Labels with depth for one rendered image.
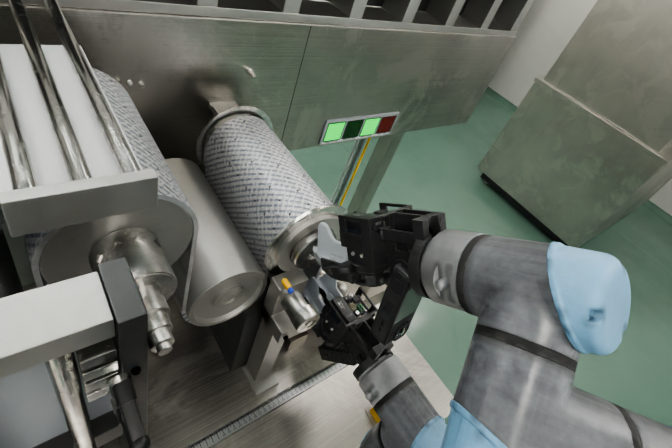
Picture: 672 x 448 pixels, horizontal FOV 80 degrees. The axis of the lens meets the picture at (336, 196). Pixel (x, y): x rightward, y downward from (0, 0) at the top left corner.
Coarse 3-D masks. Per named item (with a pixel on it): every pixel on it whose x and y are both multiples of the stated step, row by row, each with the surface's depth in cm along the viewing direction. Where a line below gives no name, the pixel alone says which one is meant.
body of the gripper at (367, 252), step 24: (360, 216) 46; (384, 216) 44; (408, 216) 43; (432, 216) 40; (360, 240) 45; (384, 240) 44; (408, 240) 41; (360, 264) 46; (384, 264) 44; (408, 264) 39
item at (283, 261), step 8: (216, 128) 68; (320, 216) 57; (328, 216) 57; (336, 216) 59; (304, 224) 55; (312, 224) 56; (328, 224) 58; (336, 224) 60; (296, 232) 55; (304, 232) 56; (336, 232) 61; (288, 240) 55; (296, 240) 56; (280, 248) 56; (288, 248) 56; (280, 256) 57; (288, 256) 58; (280, 264) 58; (288, 264) 60
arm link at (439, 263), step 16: (432, 240) 38; (448, 240) 37; (464, 240) 36; (432, 256) 37; (448, 256) 36; (432, 272) 37; (448, 272) 36; (432, 288) 37; (448, 288) 36; (448, 304) 37
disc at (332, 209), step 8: (320, 208) 56; (328, 208) 57; (336, 208) 58; (344, 208) 60; (304, 216) 54; (312, 216) 56; (288, 224) 54; (296, 224) 55; (280, 232) 54; (288, 232) 55; (272, 240) 55; (280, 240) 55; (272, 248) 55; (272, 256) 57; (272, 264) 58; (272, 272) 60; (280, 272) 62
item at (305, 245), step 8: (312, 232) 57; (304, 240) 57; (312, 240) 56; (296, 248) 57; (304, 248) 56; (312, 248) 58; (296, 256) 57; (304, 256) 58; (312, 256) 59; (296, 264) 58; (304, 264) 60; (312, 264) 61
